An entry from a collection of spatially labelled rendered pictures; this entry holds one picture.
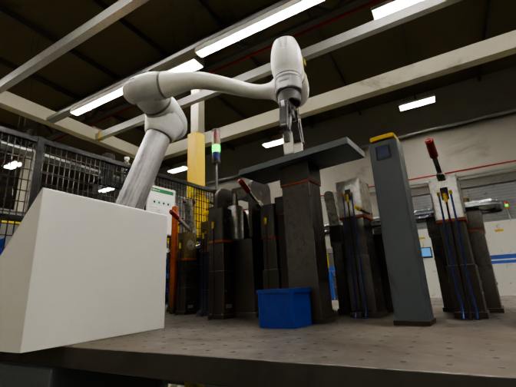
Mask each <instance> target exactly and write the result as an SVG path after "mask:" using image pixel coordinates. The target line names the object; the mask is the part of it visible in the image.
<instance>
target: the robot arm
mask: <svg viewBox="0 0 516 387"><path fill-rule="evenodd" d="M271 68H272V73H273V77H274V79H273V80H272V81H271V82H270V83H267V84H251V83H246V82H243V81H238V80H235V79H232V78H226V77H223V76H219V75H216V74H211V73H206V72H199V71H152V72H148V73H143V74H139V75H136V76H134V77H132V78H131V79H129V80H128V81H126V83H125V84H124V85H123V87H122V94H123V96H124V98H125V99H126V101H128V102H129V103H131V104H136V105H137V106H138V107H139V108H140V109H141V110H142V111H143V112H144V113H145V114H146V115H145V128H144V129H145V136H144V139H143V141H142V143H141V146H140V148H139V150H138V152H137V155H136V157H135V159H134V162H133V164H132V166H131V169H130V171H129V173H128V175H127V178H126V180H125V182H124V185H123V187H122V189H121V192H120V194H119V196H118V198H117V201H116V204H120V205H123V206H127V207H133V208H137V209H141V210H143V209H144V206H145V204H146V202H147V198H148V196H149V194H150V191H151V188H152V186H153V184H154V181H155V178H156V176H157V173H158V171H159V169H160V166H161V163H162V160H163V159H164V155H165V153H166V151H167V148H168V145H169V144H171V143H172V142H174V141H177V140H180V139H181V138H182V137H183V136H184V135H185V134H186V132H187V119H186V117H185V114H184V112H183V111H182V109H181V108H180V105H179V104H178V103H177V102H176V100H175V99H174V98H173V97H174V96H176V95H178V94H182V93H184V92H186V91H191V90H198V89H200V90H208V91H217V92H221V93H225V94H232V95H237V96H241V97H245V98H254V99H270V100H274V101H275V102H276V103H277V104H278V105H279V128H280V129H282V130H281V131H279V132H280V133H281V134H283V149H284V155H288V154H294V153H296V152H299V151H303V144H305V142H304V140H303V130H302V125H301V117H298V115H299V113H298V111H297V108H299V107H302V106H303V105H304V104H305V103H306V101H307V99H308V97H309V82H308V79H307V76H306V74H305V72H304V68H303V57H302V55H301V52H300V48H299V45H298V43H297V41H296V39H295V38H294V37H291V36H283V37H280V38H278V39H276V40H275V41H274V43H273V47H272V51H271ZM291 130H292V131H291ZM293 140H294V143H293Z"/></svg>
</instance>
